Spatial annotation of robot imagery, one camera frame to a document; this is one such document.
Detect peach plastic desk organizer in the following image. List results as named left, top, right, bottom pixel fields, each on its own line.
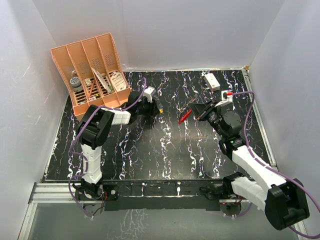
left=50, top=33, right=132, bottom=120

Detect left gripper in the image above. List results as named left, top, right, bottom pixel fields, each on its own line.
left=135, top=96, right=160, bottom=119

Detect red black keyring holder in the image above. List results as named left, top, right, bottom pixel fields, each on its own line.
left=178, top=109, right=193, bottom=125

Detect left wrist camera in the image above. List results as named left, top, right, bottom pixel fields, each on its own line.
left=142, top=86, right=156, bottom=103

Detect white labelled pouch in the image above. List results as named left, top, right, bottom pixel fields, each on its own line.
left=109, top=71, right=128, bottom=92

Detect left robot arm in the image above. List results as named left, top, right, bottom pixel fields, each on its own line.
left=73, top=86, right=161, bottom=200

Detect white paper packet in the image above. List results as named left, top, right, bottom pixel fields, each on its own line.
left=91, top=67, right=112, bottom=94

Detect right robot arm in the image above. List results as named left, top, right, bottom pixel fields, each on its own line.
left=190, top=101, right=310, bottom=230

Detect grey round jar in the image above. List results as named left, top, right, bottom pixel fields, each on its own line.
left=69, top=76, right=83, bottom=93

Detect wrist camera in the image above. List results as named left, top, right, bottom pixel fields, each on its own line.
left=215, top=90, right=233, bottom=108
left=142, top=86, right=156, bottom=103

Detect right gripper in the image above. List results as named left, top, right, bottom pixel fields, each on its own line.
left=189, top=99, right=227, bottom=139

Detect white box red label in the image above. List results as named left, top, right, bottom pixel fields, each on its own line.
left=203, top=73, right=221, bottom=92

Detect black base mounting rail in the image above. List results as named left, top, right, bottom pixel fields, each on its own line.
left=74, top=179, right=248, bottom=212

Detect aluminium frame rail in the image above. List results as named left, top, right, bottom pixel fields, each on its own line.
left=242, top=67, right=278, bottom=166

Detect orange pencil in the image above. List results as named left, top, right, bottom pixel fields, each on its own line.
left=88, top=80, right=96, bottom=99

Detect small white card box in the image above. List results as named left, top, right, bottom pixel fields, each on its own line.
left=84, top=78, right=92, bottom=87

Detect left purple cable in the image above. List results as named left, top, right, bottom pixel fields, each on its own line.
left=67, top=76, right=148, bottom=219

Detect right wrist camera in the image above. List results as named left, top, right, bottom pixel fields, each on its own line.
left=215, top=90, right=233, bottom=108

